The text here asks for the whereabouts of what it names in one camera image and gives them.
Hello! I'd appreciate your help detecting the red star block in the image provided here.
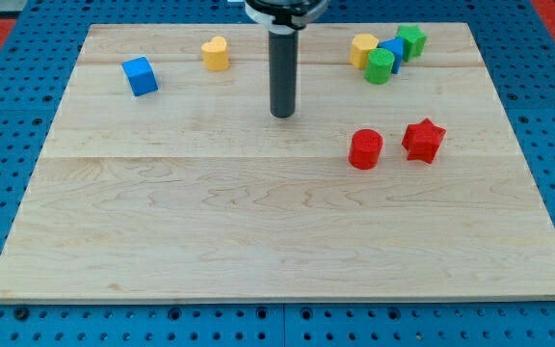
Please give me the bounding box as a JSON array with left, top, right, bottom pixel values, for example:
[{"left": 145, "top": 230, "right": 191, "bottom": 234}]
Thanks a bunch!
[{"left": 402, "top": 118, "right": 446, "bottom": 164}]

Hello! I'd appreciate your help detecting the green star block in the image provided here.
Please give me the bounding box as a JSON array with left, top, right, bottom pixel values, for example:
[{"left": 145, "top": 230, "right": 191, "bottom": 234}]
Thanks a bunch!
[{"left": 396, "top": 24, "right": 427, "bottom": 62}]

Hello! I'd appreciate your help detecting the red cylinder block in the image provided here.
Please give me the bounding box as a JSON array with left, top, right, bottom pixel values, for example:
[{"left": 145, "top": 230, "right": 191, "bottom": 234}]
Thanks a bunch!
[{"left": 348, "top": 128, "right": 383, "bottom": 170}]

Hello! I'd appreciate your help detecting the light wooden board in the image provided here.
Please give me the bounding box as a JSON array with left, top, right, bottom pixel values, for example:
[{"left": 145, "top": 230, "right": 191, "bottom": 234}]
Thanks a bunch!
[{"left": 0, "top": 23, "right": 555, "bottom": 305}]

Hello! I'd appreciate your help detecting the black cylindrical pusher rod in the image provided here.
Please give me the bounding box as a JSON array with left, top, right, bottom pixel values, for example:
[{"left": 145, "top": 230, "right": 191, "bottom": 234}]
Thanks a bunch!
[{"left": 269, "top": 32, "right": 298, "bottom": 119}]

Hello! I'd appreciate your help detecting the yellow heart block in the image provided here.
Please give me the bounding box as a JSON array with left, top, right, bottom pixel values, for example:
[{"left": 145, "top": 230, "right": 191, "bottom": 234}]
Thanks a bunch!
[{"left": 201, "top": 36, "right": 229, "bottom": 71}]

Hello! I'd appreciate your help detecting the green cylinder block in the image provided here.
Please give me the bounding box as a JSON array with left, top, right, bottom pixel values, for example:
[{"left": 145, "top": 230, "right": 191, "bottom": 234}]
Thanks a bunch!
[{"left": 364, "top": 48, "right": 395, "bottom": 85}]

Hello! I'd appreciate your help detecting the yellow hexagon block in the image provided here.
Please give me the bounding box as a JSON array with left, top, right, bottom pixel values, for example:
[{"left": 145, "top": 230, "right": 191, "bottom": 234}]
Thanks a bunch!
[{"left": 349, "top": 33, "right": 380, "bottom": 69}]

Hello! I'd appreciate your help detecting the black white robot flange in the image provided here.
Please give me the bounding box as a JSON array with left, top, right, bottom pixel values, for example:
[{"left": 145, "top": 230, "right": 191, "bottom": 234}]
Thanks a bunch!
[{"left": 245, "top": 0, "right": 330, "bottom": 35}]

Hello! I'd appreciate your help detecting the blue cube block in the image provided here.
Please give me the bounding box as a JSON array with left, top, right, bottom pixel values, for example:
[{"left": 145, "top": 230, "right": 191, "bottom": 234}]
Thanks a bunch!
[{"left": 121, "top": 56, "right": 158, "bottom": 96}]

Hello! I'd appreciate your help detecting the blue triangle block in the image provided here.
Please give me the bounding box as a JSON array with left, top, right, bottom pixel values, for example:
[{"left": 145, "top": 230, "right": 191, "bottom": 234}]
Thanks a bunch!
[{"left": 378, "top": 38, "right": 404, "bottom": 74}]

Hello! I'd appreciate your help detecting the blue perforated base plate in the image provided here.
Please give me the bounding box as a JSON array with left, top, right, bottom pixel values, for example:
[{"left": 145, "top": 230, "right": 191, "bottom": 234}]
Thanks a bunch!
[{"left": 0, "top": 0, "right": 555, "bottom": 346}]

